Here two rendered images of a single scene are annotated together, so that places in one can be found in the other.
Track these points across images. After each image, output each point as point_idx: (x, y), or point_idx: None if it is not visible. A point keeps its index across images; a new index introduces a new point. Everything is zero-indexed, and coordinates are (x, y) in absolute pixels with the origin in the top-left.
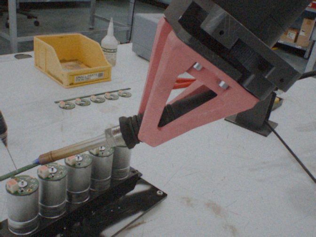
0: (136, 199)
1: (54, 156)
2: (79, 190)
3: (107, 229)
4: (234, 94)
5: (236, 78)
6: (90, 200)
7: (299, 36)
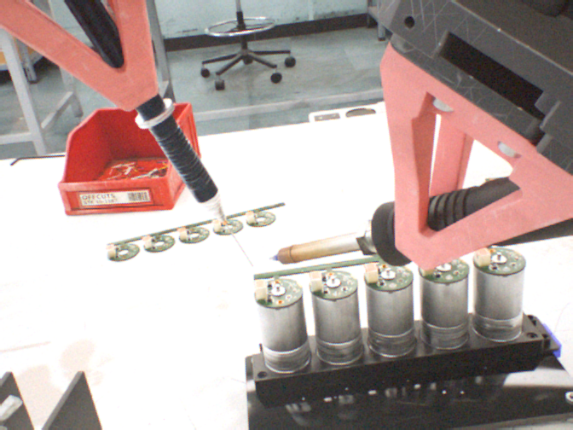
0: (510, 391)
1: (293, 253)
2: (383, 332)
3: (412, 421)
4: (531, 171)
5: (525, 131)
6: (408, 358)
7: None
